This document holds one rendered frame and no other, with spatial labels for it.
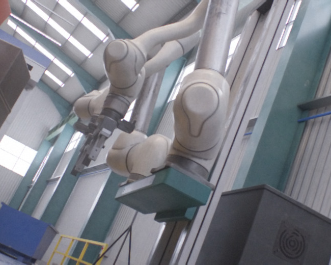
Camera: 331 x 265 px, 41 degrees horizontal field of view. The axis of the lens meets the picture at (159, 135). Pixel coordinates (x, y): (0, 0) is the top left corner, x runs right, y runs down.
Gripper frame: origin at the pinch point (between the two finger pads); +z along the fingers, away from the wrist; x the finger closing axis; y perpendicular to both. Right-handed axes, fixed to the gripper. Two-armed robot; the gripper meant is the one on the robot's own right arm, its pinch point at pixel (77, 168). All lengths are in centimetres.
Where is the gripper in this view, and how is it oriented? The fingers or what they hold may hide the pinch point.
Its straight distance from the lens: 179.9
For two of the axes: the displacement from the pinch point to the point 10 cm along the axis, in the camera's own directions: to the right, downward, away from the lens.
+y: 8.6, 4.7, 2.0
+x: -3.2, 2.1, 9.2
